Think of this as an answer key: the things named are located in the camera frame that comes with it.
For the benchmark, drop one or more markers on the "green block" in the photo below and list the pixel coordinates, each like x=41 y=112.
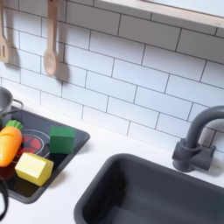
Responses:
x=61 y=140

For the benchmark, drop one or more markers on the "dark grey tap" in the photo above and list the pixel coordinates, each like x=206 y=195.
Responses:
x=191 y=153

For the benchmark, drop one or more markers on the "dark grey sink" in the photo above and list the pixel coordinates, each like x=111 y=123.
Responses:
x=151 y=195

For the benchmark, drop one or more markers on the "yellow block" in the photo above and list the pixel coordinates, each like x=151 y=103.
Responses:
x=33 y=169

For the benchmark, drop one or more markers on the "black stove top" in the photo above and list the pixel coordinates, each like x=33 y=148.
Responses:
x=70 y=159

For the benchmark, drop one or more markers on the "wooden slotted spatula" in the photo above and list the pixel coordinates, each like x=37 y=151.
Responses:
x=3 y=49

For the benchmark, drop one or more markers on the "wooden spoon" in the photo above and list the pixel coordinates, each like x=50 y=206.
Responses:
x=51 y=58

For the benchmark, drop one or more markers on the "orange toy carrot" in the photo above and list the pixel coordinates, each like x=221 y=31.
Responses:
x=9 y=144

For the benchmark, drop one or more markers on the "wooden shelf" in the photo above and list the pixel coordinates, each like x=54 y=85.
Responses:
x=163 y=10

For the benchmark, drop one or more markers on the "steel pot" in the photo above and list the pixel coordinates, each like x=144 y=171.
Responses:
x=4 y=100

